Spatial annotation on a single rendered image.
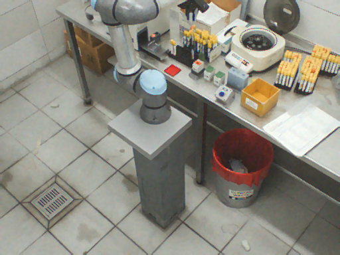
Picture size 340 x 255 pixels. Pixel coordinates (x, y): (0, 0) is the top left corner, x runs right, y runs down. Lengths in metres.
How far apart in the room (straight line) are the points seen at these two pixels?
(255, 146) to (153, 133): 0.89
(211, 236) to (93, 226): 0.74
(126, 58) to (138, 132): 0.35
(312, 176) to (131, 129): 1.22
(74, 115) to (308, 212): 1.85
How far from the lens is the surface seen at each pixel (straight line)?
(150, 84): 1.89
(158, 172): 2.23
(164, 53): 2.38
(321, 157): 2.04
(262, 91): 2.22
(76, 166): 3.09
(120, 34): 1.80
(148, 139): 1.96
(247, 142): 2.68
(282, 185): 2.97
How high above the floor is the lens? 2.43
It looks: 49 degrees down
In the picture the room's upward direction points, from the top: 2 degrees counter-clockwise
